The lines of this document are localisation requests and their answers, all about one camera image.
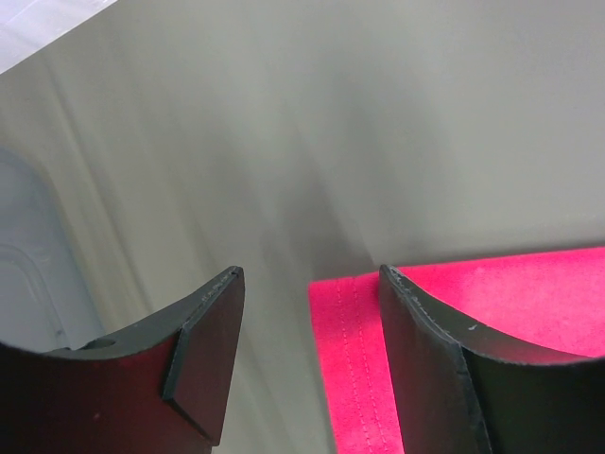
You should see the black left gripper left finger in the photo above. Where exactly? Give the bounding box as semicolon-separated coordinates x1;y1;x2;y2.
1;267;245;453

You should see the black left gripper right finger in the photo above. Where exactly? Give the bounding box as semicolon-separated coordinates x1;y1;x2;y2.
379;266;604;453

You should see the red t-shirt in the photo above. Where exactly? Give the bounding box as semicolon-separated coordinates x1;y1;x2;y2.
308;247;604;453

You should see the clear plastic bin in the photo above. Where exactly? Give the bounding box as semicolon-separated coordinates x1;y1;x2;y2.
1;149;105;352

